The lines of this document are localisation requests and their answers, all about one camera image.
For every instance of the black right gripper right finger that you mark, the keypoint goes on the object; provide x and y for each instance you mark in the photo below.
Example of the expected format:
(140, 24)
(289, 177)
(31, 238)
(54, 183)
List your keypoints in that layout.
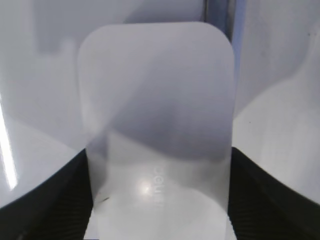
(262, 208)

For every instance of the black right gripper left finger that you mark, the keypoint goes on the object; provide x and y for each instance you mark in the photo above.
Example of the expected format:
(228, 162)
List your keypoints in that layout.
(58, 209)

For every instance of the white whiteboard eraser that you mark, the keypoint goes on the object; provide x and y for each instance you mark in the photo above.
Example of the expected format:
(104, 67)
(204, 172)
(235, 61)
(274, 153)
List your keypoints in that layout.
(157, 103)

